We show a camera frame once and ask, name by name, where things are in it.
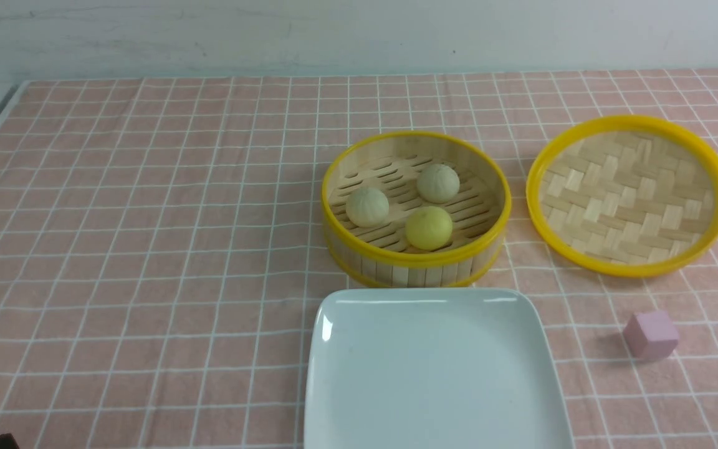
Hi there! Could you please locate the white square plate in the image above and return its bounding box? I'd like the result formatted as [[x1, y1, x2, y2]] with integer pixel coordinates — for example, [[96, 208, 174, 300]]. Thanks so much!
[[303, 287, 575, 448]]

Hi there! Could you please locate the pink cube block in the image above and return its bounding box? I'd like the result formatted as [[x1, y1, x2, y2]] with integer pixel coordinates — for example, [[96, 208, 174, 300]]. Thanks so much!
[[622, 310, 680, 360]]

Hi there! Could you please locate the woven bamboo steamer lid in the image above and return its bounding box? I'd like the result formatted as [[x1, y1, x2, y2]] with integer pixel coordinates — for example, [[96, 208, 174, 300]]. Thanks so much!
[[526, 115, 718, 278]]

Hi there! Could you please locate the yellow steamed bun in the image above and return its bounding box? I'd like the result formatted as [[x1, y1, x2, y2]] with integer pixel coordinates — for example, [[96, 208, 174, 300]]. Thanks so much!
[[404, 206, 453, 252]]

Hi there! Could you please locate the white steamed bun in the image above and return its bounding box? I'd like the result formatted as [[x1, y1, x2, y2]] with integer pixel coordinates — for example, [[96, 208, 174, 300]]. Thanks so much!
[[345, 187, 390, 228], [416, 164, 461, 204]]

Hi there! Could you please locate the bamboo steamer basket yellow rim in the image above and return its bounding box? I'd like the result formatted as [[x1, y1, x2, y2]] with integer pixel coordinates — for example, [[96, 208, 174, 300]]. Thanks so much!
[[321, 130, 511, 287]]

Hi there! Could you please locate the pink checkered tablecloth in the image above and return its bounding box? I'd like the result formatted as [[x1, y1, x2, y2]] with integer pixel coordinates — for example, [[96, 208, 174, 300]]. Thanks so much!
[[0, 69, 718, 448]]

